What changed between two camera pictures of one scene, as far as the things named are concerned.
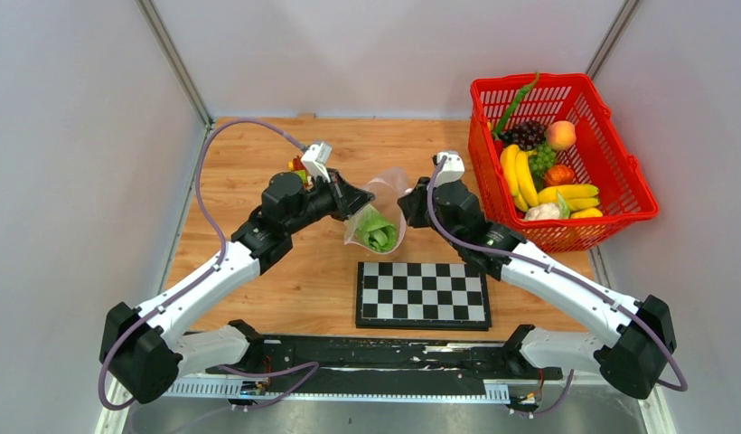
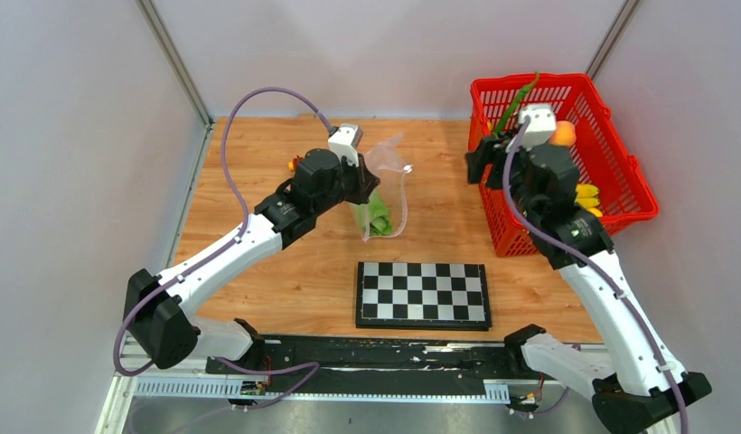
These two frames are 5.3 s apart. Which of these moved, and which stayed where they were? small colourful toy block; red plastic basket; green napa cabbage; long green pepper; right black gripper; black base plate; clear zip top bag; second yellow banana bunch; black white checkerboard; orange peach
Moved: clear zip top bag; green napa cabbage; right black gripper
Stayed: small colourful toy block; black white checkerboard; black base plate; red plastic basket; orange peach; second yellow banana bunch; long green pepper
